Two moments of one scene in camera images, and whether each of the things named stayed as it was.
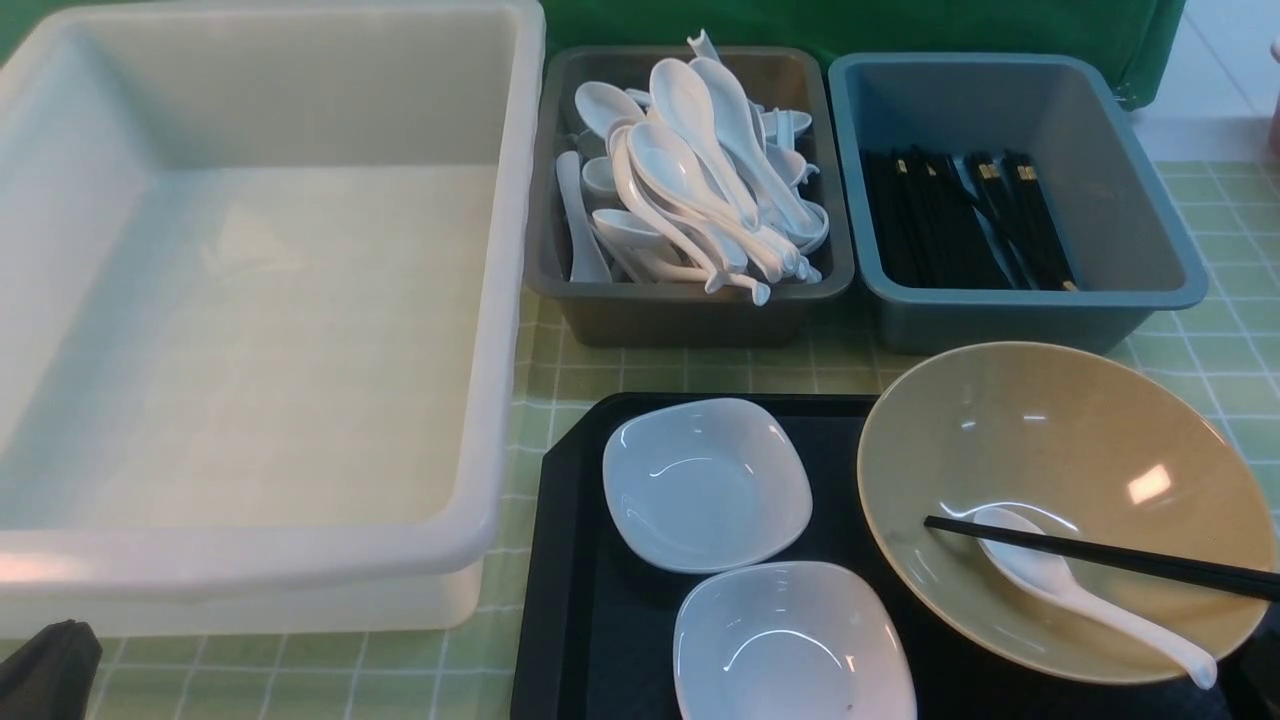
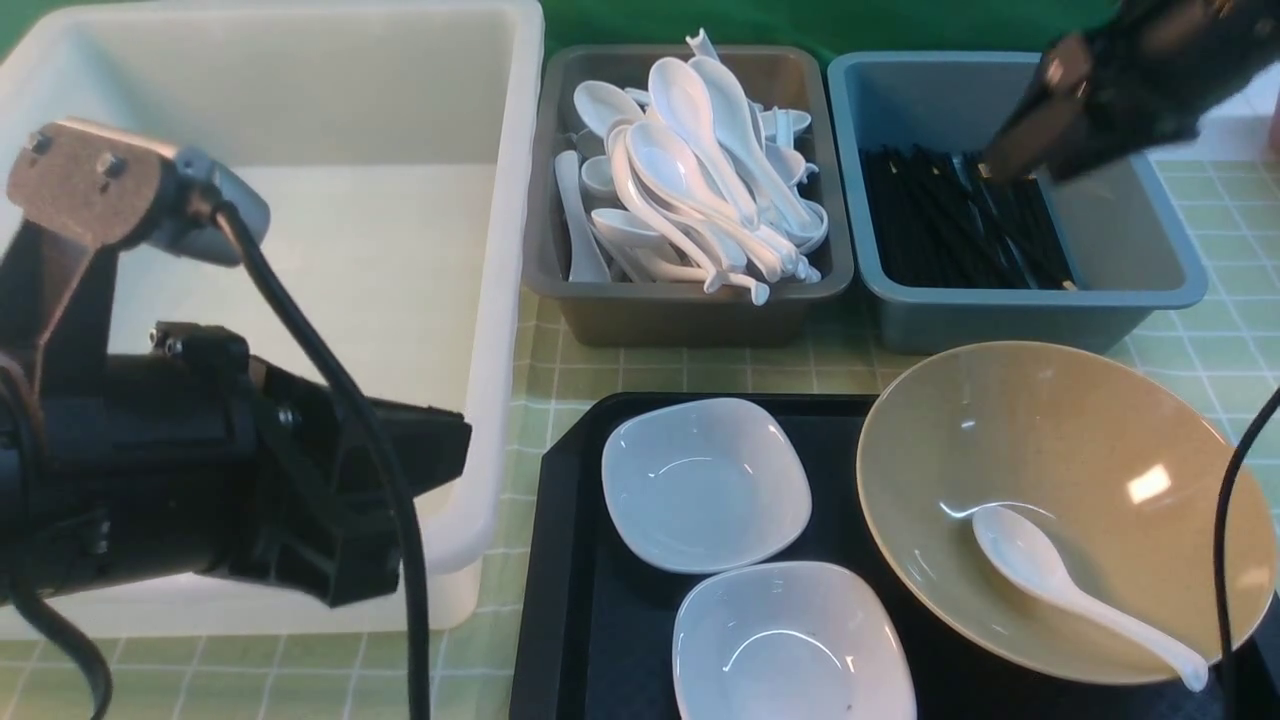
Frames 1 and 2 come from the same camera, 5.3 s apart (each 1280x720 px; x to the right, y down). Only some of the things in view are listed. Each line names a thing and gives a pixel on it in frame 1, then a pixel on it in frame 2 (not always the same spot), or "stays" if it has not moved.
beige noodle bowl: [1095, 443] stays
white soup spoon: [1056, 573] stays
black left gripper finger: [51, 676] -> [324, 509]
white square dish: [789, 640] stays
